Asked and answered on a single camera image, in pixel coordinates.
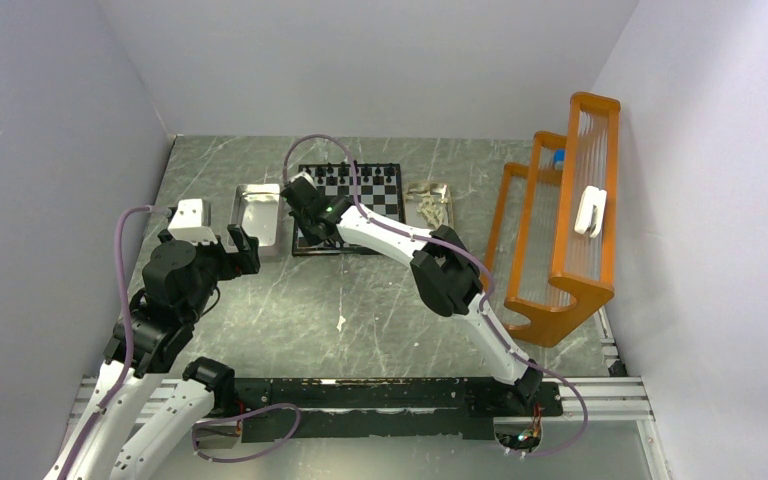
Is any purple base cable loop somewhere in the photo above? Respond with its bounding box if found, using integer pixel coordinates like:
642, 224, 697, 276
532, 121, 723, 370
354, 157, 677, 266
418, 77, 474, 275
190, 400, 302, 464

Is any white clip object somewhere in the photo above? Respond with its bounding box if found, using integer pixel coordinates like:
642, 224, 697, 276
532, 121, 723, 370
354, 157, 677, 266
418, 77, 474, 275
573, 185, 607, 238

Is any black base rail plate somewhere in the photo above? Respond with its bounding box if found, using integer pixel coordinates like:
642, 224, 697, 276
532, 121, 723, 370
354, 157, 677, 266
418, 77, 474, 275
235, 377, 563, 443

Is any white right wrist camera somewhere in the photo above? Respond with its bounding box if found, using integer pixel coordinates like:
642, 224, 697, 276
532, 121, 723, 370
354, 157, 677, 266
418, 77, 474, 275
289, 171, 316, 187

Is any orange wooden rack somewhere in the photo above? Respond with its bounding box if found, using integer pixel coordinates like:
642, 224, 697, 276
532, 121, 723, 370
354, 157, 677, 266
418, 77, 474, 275
485, 92, 621, 347

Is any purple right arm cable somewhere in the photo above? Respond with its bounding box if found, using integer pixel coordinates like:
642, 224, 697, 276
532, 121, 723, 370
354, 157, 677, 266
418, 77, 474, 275
281, 134, 589, 458

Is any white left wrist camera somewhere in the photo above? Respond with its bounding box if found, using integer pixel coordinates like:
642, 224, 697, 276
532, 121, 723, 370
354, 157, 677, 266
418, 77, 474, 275
167, 198, 216, 245

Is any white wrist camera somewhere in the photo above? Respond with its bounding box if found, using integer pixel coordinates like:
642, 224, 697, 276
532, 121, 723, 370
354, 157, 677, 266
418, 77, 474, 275
289, 171, 316, 187
167, 198, 216, 245

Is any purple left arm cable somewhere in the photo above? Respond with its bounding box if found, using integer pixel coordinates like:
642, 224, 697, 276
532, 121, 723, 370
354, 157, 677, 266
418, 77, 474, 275
55, 205, 173, 480

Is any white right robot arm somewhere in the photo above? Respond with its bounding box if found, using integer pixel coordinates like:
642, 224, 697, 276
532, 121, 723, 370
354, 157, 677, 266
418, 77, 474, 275
281, 173, 543, 414

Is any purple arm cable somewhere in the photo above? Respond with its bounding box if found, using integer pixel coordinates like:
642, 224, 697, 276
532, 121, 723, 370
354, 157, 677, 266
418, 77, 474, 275
55, 205, 173, 480
281, 134, 589, 458

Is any silver metal tray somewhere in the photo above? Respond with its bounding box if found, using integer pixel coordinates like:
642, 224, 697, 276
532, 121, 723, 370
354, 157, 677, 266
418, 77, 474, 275
229, 183, 283, 259

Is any yellow tray of white pieces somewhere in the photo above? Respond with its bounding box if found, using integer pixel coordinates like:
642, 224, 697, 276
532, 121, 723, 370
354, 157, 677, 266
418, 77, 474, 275
403, 182, 454, 230

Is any blue cap bottle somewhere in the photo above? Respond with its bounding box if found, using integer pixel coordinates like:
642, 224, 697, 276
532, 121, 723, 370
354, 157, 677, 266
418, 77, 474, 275
552, 149, 565, 170

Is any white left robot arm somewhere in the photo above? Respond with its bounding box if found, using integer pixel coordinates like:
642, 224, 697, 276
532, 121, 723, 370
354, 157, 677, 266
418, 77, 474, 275
46, 224, 260, 479

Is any black white chess board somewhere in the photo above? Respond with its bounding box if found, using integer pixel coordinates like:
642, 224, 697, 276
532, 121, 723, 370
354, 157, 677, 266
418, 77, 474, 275
291, 162, 404, 257

